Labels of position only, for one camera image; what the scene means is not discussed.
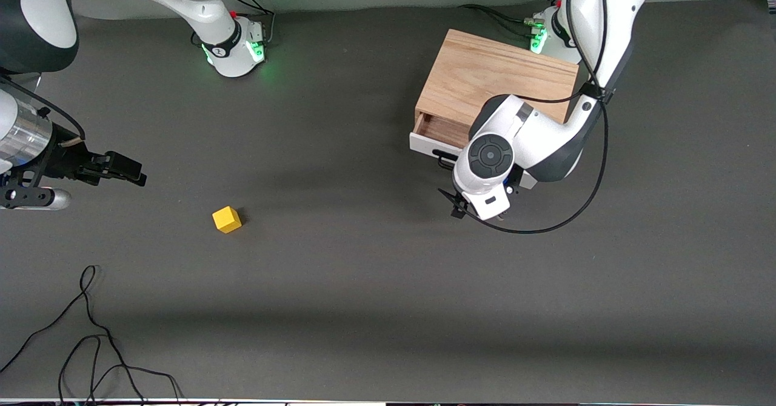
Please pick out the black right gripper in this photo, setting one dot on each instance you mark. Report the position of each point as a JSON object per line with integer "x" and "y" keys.
{"x": 65, "y": 159}

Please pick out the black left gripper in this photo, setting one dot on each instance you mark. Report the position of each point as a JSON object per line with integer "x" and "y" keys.
{"x": 458, "y": 214}

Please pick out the white-fronted wooden drawer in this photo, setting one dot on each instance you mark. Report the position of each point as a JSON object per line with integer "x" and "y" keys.
{"x": 424, "y": 145}

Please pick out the yellow cube block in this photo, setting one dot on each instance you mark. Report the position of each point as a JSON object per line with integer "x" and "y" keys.
{"x": 227, "y": 220}

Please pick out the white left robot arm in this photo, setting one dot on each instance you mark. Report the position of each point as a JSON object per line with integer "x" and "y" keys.
{"x": 545, "y": 133}

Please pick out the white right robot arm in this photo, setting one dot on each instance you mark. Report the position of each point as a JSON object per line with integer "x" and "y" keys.
{"x": 194, "y": 6}

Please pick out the wooden drawer cabinet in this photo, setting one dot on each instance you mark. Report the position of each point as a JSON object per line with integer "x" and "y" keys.
{"x": 479, "y": 73}

